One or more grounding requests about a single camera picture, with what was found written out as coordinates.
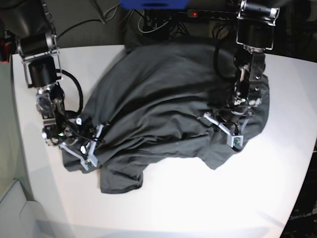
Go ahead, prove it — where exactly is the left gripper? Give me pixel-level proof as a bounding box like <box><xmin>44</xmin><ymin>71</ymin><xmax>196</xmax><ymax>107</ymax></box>
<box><xmin>217</xmin><ymin>94</ymin><xmax>263</xmax><ymax>124</ymax></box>

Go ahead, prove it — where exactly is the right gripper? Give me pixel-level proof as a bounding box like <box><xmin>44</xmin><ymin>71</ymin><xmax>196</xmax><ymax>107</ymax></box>
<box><xmin>42</xmin><ymin>117</ymin><xmax>99</xmax><ymax>147</ymax></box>

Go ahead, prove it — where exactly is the dark grey t-shirt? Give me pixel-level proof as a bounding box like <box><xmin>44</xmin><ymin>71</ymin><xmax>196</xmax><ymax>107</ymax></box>
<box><xmin>61</xmin><ymin>34</ymin><xmax>270</xmax><ymax>194</ymax></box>

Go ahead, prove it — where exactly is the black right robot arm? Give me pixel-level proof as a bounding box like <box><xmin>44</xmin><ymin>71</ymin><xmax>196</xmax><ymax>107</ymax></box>
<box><xmin>0</xmin><ymin>0</ymin><xmax>102</xmax><ymax>146</ymax></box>

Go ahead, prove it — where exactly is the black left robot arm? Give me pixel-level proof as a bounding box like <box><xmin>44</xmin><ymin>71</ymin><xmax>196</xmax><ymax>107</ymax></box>
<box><xmin>212</xmin><ymin>0</ymin><xmax>289</xmax><ymax>118</ymax></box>

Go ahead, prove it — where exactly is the black power strip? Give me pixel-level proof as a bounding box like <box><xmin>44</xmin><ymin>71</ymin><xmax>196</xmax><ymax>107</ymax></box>
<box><xmin>186</xmin><ymin>9</ymin><xmax>236</xmax><ymax>21</ymax></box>

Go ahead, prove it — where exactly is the red clamp tool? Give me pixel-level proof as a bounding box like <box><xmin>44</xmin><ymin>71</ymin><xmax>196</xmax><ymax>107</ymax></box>
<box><xmin>0</xmin><ymin>29</ymin><xmax>12</xmax><ymax>63</ymax></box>

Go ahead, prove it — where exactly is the blue box overhead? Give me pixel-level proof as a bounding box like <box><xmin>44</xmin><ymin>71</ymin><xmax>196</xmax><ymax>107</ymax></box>
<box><xmin>120</xmin><ymin>0</ymin><xmax>189</xmax><ymax>9</ymax></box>

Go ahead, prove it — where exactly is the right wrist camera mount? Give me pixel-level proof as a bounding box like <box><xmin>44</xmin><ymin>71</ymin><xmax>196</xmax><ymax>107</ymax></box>
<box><xmin>59</xmin><ymin>119</ymin><xmax>109</xmax><ymax>172</ymax></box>

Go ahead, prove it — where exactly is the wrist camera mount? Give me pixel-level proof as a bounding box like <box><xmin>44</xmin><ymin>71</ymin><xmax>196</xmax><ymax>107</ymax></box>
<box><xmin>59</xmin><ymin>119</ymin><xmax>109</xmax><ymax>172</ymax></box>
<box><xmin>196</xmin><ymin>111</ymin><xmax>255</xmax><ymax>152</ymax></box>

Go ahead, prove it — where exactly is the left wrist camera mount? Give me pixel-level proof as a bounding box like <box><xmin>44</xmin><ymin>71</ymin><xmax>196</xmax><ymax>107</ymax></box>
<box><xmin>196</xmin><ymin>111</ymin><xmax>255</xmax><ymax>152</ymax></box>

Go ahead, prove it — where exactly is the white cable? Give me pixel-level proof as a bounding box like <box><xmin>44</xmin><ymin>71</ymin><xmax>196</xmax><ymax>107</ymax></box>
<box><xmin>137</xmin><ymin>9</ymin><xmax>171</xmax><ymax>34</ymax></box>

